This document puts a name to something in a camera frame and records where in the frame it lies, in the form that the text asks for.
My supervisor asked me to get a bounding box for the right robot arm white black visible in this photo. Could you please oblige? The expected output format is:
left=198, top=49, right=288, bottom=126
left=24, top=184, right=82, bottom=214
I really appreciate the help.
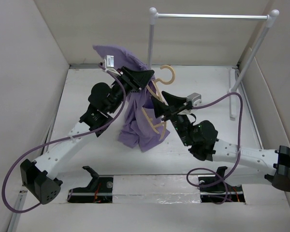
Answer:
left=151, top=91, right=290, bottom=192

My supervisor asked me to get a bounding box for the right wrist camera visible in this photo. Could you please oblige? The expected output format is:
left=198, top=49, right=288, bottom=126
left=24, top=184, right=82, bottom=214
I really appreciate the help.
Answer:
left=186, top=93, right=202, bottom=111

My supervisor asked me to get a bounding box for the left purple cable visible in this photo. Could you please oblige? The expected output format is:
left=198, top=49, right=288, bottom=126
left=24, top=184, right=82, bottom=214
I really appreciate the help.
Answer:
left=1, top=62, right=125, bottom=213

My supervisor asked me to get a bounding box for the white clothes rack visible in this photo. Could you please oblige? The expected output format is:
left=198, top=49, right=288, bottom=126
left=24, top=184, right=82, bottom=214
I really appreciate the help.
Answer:
left=148, top=7, right=280, bottom=120

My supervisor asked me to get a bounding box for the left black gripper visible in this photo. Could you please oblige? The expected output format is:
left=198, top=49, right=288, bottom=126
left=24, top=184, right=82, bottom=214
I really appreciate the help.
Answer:
left=107, top=66, right=153, bottom=114

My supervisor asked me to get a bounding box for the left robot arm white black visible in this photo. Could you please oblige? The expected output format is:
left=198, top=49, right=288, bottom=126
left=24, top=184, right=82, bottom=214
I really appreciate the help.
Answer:
left=20, top=66, right=154, bottom=204

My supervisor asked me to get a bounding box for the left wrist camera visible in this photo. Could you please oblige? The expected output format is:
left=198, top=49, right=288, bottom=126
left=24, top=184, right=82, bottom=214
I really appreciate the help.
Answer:
left=102, top=55, right=115, bottom=69

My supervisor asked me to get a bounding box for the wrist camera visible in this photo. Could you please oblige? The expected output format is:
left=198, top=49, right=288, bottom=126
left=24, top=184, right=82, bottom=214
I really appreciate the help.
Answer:
left=102, top=55, right=115, bottom=69
left=186, top=93, right=202, bottom=111

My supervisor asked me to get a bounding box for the purple t shirt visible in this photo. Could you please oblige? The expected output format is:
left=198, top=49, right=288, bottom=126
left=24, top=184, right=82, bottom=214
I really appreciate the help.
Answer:
left=93, top=45, right=170, bottom=152

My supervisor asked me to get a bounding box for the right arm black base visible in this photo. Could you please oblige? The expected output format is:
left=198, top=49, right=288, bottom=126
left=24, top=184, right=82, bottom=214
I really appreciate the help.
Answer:
left=193, top=174, right=246, bottom=204

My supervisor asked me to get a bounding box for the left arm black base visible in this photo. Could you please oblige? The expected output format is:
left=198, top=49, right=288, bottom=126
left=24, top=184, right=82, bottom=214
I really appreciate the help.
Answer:
left=67, top=166, right=114, bottom=204

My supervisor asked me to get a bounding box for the wooden clothes hanger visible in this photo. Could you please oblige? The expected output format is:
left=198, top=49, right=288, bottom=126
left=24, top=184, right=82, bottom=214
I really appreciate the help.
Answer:
left=142, top=65, right=175, bottom=141

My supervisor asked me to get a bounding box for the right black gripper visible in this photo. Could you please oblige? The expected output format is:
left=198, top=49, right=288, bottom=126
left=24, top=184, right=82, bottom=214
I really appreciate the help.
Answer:
left=150, top=90, right=194, bottom=146

